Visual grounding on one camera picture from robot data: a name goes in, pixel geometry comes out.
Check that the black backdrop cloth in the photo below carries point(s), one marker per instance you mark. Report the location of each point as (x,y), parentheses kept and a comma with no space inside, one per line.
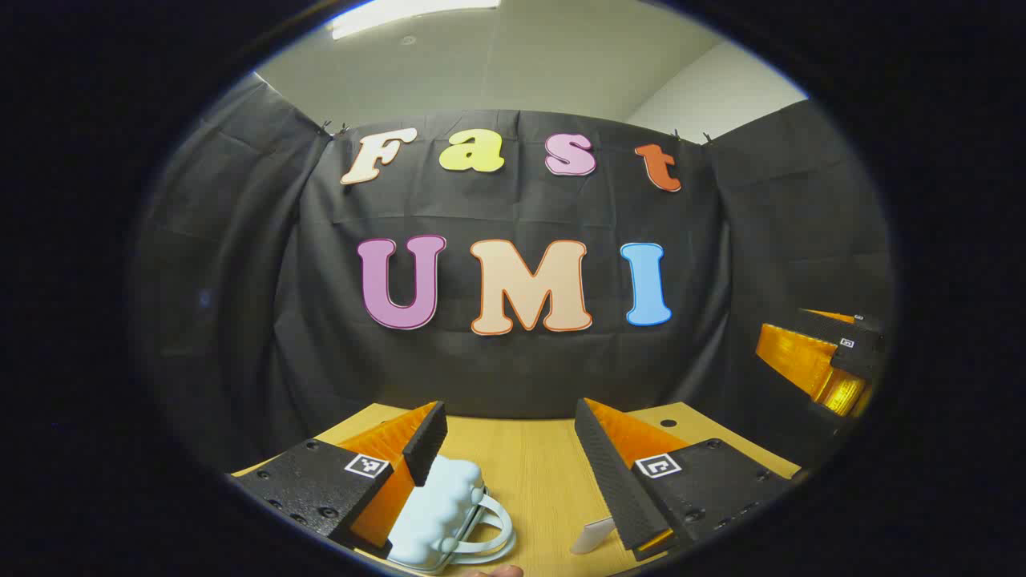
(321,320)

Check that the white skin care tube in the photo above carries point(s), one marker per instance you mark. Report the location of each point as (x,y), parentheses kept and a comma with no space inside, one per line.
(593,535)

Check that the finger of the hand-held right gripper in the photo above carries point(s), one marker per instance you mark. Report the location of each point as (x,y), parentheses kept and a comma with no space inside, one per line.
(838,316)
(801,361)

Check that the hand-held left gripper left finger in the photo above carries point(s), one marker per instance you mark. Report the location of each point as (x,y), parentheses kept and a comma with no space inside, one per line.
(426,445)

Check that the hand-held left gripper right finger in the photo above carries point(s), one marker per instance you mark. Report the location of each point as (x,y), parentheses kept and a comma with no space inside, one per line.
(609,473)

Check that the ceiling light panel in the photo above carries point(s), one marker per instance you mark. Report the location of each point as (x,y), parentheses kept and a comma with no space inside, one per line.
(401,12)

